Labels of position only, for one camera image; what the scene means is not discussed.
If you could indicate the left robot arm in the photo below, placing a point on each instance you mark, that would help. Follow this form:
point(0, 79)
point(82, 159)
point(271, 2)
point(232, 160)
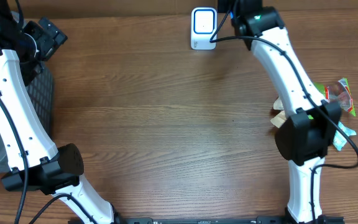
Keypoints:
point(63, 178)

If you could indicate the brown nut snack bag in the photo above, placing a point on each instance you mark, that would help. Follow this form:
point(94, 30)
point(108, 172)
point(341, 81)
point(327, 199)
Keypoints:
point(279, 118)

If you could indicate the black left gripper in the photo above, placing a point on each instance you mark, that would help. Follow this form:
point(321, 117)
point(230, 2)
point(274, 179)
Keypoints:
point(35, 30)

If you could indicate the teal wipes packet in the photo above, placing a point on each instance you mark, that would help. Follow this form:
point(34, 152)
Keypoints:
point(339, 140)

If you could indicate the green Haribo candy bag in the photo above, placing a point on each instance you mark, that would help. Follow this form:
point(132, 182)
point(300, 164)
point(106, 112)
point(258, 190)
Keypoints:
point(338, 92)

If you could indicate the grey plastic mesh basket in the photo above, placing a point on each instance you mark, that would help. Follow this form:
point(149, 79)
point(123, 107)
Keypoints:
point(26, 90)

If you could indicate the white barcode scanner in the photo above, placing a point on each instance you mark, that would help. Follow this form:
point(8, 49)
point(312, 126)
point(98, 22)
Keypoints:
point(203, 26)

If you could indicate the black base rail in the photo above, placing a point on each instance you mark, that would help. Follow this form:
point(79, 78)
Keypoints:
point(258, 220)

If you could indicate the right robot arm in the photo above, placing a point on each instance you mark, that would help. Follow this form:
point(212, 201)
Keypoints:
point(311, 121)

